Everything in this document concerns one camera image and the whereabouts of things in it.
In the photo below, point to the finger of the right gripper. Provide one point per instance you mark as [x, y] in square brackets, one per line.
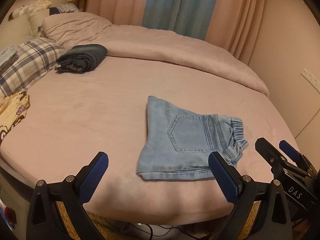
[279, 161]
[299, 159]

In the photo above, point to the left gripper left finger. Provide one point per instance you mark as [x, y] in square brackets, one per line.
[77, 190]

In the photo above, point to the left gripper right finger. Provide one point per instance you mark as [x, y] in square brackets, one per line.
[238, 190]

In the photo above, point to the light blue denim pants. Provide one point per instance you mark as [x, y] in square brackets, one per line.
[180, 141]

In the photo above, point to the dark rolled clothing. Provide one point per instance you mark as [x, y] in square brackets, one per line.
[81, 59]

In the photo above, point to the brown shaggy rug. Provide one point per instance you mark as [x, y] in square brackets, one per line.
[112, 229]

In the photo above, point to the pink bed sheet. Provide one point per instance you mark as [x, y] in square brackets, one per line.
[72, 117]

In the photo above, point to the white power strip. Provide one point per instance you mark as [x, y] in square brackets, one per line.
[311, 79]

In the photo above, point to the yellow cartoon print cloth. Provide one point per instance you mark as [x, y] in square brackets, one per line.
[13, 110]

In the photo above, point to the pink curtain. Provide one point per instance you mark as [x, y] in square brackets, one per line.
[234, 25]

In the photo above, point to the pink folded duvet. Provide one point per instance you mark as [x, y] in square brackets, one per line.
[167, 46]

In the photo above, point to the pink pillow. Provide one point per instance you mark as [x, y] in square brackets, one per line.
[71, 29]

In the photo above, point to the white plush toy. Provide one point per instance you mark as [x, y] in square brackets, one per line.
[26, 9]

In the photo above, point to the blue curtain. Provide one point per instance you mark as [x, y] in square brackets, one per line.
[185, 17]

